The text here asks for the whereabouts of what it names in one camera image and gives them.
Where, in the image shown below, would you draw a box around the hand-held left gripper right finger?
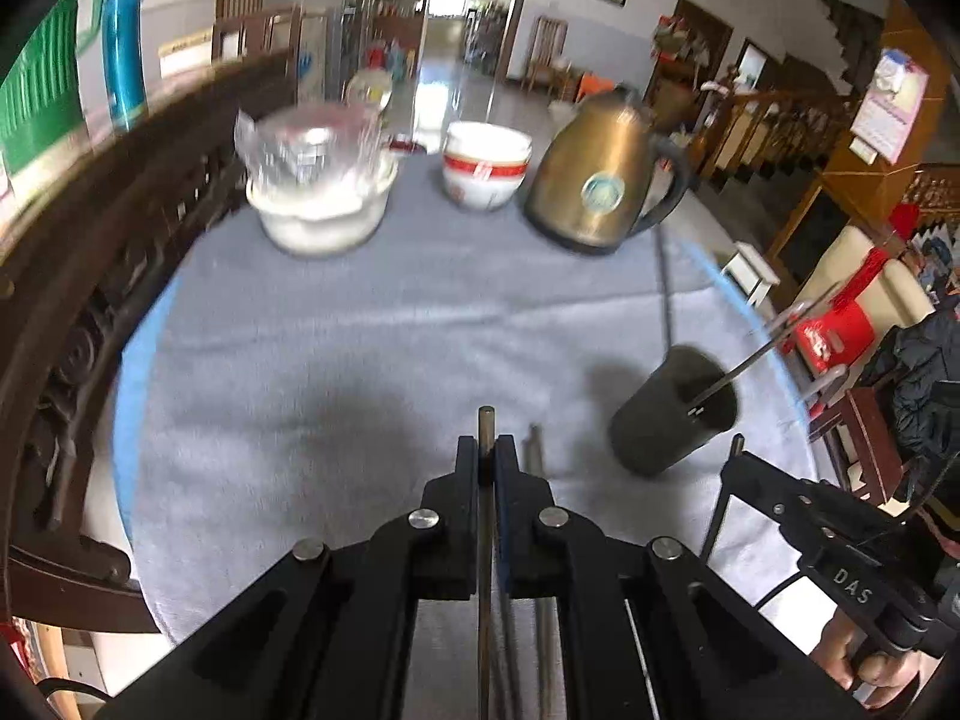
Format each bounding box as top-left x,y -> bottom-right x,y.
493,433 -> 871,720

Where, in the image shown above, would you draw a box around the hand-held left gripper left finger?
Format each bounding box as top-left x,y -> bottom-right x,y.
90,435 -> 481,720

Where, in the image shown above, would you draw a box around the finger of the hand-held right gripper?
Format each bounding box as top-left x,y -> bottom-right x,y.
720,451 -> 826,533

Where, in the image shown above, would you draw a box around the black chopstick holder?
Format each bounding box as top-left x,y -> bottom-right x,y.
607,345 -> 742,479

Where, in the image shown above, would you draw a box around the person's right hand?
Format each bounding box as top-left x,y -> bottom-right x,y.
814,611 -> 920,710

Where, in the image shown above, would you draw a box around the brown wooden chair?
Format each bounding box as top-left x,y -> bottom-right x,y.
810,386 -> 908,503

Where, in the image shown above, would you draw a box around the red plastic chair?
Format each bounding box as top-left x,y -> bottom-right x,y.
780,300 -> 878,406

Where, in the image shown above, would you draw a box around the dark jacket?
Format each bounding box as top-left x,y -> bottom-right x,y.
874,292 -> 960,518

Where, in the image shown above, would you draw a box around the grey table cloth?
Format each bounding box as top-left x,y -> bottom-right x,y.
124,150 -> 818,720

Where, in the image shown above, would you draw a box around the small white stool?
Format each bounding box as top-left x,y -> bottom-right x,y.
720,240 -> 781,308

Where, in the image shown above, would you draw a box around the cream upholstered chair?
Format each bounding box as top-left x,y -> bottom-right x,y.
810,223 -> 935,331

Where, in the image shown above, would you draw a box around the white bowl with red band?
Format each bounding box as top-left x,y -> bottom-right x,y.
441,154 -> 530,212
442,121 -> 533,166

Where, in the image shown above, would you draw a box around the brass electric kettle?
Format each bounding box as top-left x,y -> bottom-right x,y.
523,86 -> 691,256

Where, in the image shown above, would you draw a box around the blue table cover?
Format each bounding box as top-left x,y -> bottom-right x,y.
112,236 -> 815,646

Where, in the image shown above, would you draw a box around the wooden staircase railing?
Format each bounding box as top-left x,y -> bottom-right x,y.
697,82 -> 856,181

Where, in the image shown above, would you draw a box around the clear plastic bag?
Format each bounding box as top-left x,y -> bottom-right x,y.
235,103 -> 391,200

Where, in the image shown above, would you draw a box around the clear plastic bottle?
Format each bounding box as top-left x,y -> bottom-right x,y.
345,66 -> 393,110

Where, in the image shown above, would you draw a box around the dark carved wooden sideboard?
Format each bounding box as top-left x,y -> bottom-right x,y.
0,49 -> 301,631

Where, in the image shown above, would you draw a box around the glass display cabinet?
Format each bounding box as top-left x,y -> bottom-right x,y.
341,0 -> 428,76

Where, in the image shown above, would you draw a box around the dark wooden armchair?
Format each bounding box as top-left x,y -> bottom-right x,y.
212,6 -> 305,65

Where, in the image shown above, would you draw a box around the white cardboard box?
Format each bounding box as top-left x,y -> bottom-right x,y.
157,34 -> 215,80

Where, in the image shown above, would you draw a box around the blue thermos flask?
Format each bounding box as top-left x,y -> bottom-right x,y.
101,0 -> 149,132

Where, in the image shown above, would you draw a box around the green thermos flask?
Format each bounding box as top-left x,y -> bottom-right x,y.
0,0 -> 113,166

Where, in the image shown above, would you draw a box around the wall calendar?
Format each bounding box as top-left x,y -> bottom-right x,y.
851,49 -> 931,164

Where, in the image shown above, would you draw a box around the wooden chair by wall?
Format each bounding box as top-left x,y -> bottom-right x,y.
525,15 -> 575,95

